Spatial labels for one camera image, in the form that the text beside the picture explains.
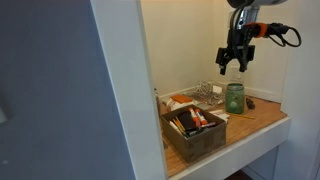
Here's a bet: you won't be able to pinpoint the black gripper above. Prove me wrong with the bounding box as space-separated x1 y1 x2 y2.
218 28 255 76

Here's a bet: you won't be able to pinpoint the white power adapter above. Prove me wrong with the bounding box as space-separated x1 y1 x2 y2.
212 85 224 95

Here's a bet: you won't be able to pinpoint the green glass jar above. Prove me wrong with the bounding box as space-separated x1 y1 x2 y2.
225 83 246 115

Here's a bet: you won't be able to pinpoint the clear plastic bag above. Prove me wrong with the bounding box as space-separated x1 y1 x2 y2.
191 79 228 107

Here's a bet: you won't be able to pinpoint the black sunglasses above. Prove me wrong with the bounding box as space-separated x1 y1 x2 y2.
245 97 257 110

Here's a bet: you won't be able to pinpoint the loose yellow pencil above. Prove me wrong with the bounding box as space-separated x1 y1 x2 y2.
229 112 257 120

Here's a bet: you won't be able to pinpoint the orange capped glue stick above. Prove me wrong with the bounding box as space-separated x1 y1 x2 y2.
188 107 202 128
194 108 209 126

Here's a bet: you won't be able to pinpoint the orange wallet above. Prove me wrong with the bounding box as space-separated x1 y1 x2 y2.
169 94 194 104

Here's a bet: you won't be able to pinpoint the dark marker pen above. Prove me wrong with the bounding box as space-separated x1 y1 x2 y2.
188 121 218 136

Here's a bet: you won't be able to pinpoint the black round case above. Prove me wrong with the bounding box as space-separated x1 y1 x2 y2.
176 111 198 132

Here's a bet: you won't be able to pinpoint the white paper stack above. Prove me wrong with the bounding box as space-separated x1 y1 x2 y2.
165 97 201 113

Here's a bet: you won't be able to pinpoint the yellow pencils in bundle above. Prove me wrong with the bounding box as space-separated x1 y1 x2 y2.
171 117 188 137

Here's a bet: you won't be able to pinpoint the open cardboard supply box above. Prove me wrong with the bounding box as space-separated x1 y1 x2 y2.
160 104 228 164

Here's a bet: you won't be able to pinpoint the white wall outlet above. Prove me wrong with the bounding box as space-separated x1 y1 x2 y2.
229 65 245 82

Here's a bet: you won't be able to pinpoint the orange cable strap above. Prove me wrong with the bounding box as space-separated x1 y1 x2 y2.
245 22 269 39

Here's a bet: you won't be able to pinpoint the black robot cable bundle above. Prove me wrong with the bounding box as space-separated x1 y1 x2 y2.
228 0 303 66

